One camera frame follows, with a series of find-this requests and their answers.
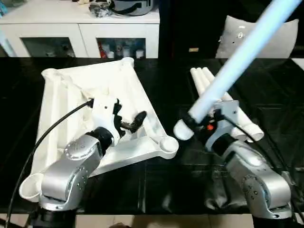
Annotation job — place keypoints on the white plastic table top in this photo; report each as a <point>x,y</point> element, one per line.
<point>71,118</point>

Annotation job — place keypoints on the white plastic table leg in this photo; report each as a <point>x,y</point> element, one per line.
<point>210,75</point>
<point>203,76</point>
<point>196,76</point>
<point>237,59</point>

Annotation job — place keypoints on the small tan block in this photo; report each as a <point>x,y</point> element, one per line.
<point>193,50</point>

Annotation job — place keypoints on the dark clutter pile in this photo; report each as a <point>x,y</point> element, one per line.
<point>99,10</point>

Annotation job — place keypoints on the grey round bag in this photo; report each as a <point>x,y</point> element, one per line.
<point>133,7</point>

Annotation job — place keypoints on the grey cushion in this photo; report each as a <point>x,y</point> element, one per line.
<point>278,45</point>

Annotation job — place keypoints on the white cabinet with glass doors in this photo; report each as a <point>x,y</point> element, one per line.
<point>47,28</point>

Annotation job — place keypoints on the white flat board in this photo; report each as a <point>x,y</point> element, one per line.
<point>299,62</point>

